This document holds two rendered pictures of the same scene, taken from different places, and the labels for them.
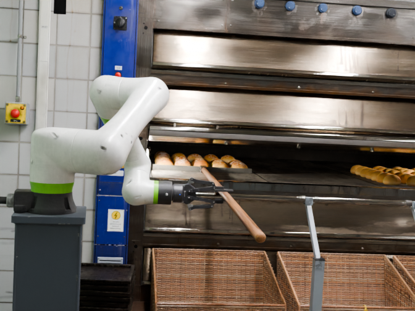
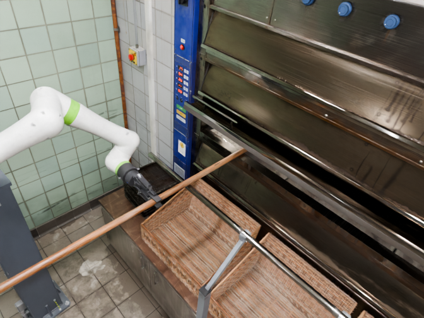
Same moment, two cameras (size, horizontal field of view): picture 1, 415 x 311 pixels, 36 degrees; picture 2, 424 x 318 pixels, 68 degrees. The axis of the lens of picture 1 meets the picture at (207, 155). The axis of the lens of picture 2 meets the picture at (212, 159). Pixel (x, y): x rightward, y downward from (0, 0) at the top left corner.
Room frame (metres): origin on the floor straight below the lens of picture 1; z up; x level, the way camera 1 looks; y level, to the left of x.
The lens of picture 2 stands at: (2.04, -0.97, 2.28)
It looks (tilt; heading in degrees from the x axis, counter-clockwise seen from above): 39 degrees down; 48
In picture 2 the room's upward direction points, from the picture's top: 6 degrees clockwise
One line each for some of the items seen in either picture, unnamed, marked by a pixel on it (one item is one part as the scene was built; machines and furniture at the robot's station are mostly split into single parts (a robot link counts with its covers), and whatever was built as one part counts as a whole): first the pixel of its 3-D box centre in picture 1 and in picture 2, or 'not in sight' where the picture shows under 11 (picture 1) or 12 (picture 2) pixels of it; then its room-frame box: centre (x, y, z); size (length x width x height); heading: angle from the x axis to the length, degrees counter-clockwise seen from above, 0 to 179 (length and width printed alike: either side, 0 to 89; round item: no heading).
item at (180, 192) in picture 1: (184, 193); (136, 181); (2.50, 0.08, 1.19); 0.09 x 0.07 x 0.08; 96
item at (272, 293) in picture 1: (213, 290); (199, 232); (2.81, -0.06, 0.72); 0.56 x 0.49 x 0.28; 97
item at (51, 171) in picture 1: (57, 159); not in sight; (1.90, 0.45, 1.36); 0.16 x 0.13 x 0.19; 75
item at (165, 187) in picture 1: (165, 192); (129, 173); (2.50, 0.16, 1.19); 0.12 x 0.06 x 0.09; 6
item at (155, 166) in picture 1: (199, 165); not in sight; (3.69, 0.04, 1.20); 0.55 x 0.36 x 0.03; 96
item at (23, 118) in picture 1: (16, 113); (137, 55); (2.94, 0.88, 1.46); 0.10 x 0.07 x 0.10; 96
